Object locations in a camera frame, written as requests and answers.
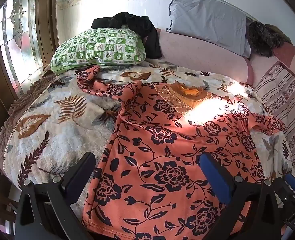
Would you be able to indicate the stained glass window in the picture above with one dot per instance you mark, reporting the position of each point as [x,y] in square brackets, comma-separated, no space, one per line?
[17,42]

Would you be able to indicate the leaf print plush blanket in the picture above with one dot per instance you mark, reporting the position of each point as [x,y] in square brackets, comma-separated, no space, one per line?
[62,135]

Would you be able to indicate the orange floral shirt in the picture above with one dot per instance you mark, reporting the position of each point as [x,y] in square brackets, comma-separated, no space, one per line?
[162,142]

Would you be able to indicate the striped floral quilt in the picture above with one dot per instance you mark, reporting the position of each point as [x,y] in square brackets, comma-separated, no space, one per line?
[285,92]

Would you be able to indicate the brown wooden window frame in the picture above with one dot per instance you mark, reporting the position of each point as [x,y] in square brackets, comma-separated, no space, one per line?
[47,17]

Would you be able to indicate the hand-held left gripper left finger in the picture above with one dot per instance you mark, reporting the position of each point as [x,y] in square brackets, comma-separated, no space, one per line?
[80,169]

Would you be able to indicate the grey pillow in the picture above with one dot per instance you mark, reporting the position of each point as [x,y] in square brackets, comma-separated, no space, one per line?
[207,17]

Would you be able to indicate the dark furry garment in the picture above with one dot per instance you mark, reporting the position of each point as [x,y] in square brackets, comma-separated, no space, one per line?
[260,37]

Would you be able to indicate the black garment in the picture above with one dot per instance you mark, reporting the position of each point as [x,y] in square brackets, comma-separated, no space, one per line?
[140,25]

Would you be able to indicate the pink quilted bed cover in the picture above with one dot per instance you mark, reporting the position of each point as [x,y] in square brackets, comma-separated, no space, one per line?
[200,55]

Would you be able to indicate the green checked pillow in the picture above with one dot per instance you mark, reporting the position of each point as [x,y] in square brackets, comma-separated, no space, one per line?
[100,47]

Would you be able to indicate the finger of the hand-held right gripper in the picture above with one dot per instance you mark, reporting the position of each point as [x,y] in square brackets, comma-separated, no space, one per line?
[293,183]

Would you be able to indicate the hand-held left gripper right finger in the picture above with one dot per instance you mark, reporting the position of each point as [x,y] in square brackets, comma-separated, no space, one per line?
[215,175]

